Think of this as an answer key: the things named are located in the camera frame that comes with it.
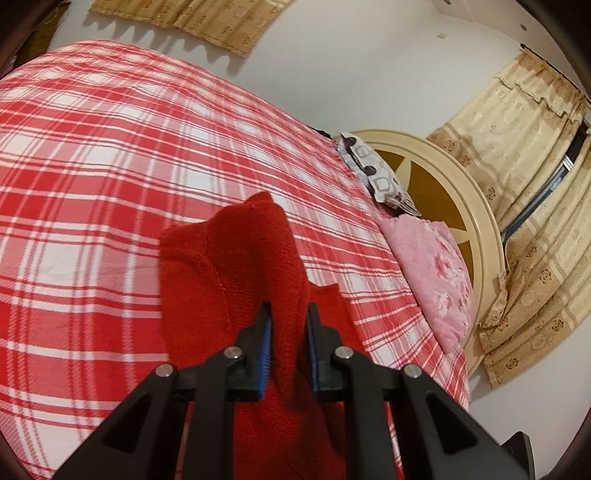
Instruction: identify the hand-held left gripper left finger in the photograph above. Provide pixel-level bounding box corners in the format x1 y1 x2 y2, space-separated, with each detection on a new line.
53 302 273 480

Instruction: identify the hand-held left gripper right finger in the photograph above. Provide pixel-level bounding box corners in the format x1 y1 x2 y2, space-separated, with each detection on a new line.
307 302 532 480

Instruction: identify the red knitted sweater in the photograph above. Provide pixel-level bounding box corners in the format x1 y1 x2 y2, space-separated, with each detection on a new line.
159 191 398 480

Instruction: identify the pink floral pillow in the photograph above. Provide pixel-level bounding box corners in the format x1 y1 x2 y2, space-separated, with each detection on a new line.
379 215 475 356

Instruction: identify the beige floral curtain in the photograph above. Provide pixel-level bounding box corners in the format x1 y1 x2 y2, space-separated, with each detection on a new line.
476 138 591 388
89 0 296 58
426 50 588 232

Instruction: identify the grey patterned pillow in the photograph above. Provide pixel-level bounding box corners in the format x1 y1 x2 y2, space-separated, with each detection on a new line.
336 132 422 217

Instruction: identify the cream and brown headboard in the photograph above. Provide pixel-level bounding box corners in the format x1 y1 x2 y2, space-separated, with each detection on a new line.
351 129 509 384

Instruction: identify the red plaid bed sheet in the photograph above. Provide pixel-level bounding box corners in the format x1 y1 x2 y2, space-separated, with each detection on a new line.
0 41 472 480

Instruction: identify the dark window frame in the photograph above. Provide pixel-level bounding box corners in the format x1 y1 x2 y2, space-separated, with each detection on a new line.
501 115 591 245

